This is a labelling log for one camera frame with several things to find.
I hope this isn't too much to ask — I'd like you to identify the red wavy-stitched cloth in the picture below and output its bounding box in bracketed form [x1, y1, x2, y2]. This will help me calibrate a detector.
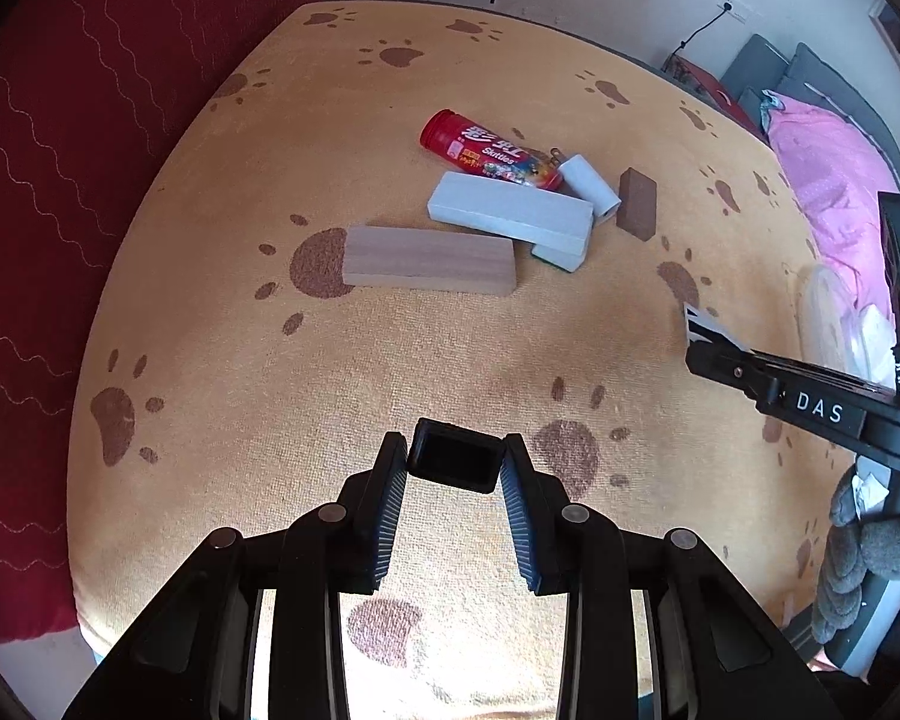
[0, 0, 383, 646]

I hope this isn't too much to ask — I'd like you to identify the person's right hand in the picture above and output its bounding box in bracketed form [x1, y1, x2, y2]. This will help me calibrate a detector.
[810, 465, 900, 646]

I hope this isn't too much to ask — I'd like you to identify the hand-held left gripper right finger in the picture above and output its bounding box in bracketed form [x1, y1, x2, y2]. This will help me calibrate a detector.
[499, 433, 845, 720]

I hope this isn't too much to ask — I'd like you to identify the red candy tube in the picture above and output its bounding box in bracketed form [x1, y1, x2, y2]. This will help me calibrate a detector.
[420, 109, 563, 193]

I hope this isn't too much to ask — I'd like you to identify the light wooden block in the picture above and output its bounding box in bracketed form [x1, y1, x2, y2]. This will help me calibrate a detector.
[343, 225, 516, 297]

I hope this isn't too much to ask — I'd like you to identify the small black rectangular cap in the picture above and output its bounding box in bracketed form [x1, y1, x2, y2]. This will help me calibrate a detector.
[407, 418, 506, 494]

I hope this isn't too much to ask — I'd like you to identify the small brown block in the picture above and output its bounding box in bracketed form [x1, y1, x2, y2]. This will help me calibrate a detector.
[616, 168, 659, 243]

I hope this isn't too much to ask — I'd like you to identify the white charger plug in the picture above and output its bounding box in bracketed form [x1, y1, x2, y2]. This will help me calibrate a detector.
[559, 154, 622, 226]

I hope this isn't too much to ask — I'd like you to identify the pink dotted blanket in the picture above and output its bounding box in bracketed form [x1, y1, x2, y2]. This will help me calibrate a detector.
[765, 94, 900, 316]

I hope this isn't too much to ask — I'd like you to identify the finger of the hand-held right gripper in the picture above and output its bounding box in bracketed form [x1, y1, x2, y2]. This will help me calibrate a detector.
[681, 304, 895, 404]

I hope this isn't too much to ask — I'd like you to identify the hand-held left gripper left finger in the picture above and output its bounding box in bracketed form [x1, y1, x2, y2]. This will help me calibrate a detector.
[64, 431, 410, 720]

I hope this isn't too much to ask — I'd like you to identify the green and white box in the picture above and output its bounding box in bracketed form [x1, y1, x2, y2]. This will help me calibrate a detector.
[531, 238, 590, 272]

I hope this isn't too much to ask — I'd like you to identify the black power cable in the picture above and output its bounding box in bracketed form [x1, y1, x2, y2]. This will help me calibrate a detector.
[679, 6, 728, 62]

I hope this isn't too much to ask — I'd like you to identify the long white box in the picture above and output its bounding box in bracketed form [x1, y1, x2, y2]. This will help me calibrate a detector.
[427, 172, 595, 256]

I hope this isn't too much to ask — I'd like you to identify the yellow paw print blanket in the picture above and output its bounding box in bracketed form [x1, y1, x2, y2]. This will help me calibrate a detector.
[67, 0, 871, 720]

